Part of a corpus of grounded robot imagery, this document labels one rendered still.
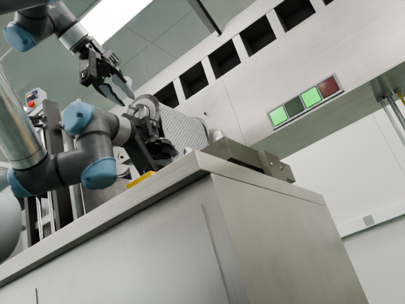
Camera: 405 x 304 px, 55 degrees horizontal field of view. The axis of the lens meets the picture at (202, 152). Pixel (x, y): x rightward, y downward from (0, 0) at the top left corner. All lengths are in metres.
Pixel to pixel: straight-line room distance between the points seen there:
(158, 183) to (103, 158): 0.18
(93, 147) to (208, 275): 0.37
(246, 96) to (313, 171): 2.41
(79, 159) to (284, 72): 0.78
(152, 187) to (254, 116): 0.72
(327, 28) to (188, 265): 0.94
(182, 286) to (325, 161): 3.12
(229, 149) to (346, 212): 2.73
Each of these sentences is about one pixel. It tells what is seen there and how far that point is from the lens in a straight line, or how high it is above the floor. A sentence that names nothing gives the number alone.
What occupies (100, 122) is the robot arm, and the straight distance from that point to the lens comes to 0.89.
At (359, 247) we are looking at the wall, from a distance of 3.58.
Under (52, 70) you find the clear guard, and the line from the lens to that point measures 1.96.
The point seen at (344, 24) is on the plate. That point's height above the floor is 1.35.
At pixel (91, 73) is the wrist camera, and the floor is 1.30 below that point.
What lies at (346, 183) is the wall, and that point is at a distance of 3.64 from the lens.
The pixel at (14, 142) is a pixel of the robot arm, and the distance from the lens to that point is 0.83.
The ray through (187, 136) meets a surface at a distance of 1.23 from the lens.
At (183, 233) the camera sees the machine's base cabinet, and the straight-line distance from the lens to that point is 0.70.
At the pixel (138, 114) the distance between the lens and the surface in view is 1.19.
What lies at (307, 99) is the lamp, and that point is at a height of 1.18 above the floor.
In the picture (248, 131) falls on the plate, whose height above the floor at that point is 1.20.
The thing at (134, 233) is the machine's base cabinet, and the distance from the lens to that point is 0.78.
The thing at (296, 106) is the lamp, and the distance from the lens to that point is 1.30.
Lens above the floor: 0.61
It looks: 25 degrees up
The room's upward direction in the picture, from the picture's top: 17 degrees counter-clockwise
